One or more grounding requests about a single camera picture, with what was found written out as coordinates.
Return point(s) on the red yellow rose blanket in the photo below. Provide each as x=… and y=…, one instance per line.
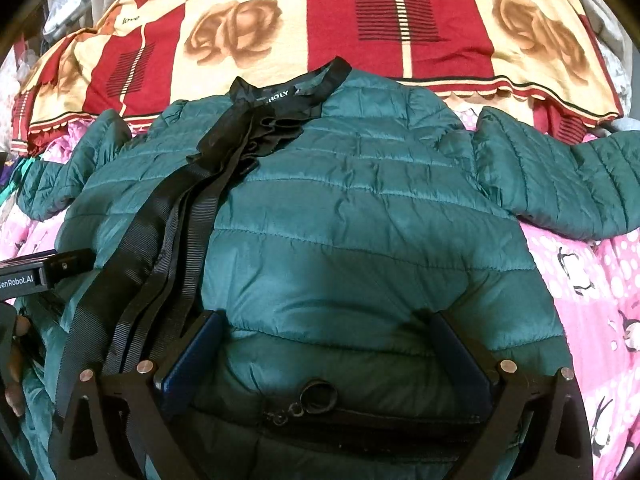
x=538, y=60

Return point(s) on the person's left hand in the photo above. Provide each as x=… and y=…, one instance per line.
x=14, y=392

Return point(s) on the green quilted puffer jacket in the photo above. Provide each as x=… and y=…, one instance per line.
x=146, y=297

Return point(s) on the pink penguin quilt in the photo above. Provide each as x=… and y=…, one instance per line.
x=595, y=329

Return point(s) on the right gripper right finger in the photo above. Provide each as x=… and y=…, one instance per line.
x=544, y=413

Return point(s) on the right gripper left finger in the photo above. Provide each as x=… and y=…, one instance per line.
x=135, y=419

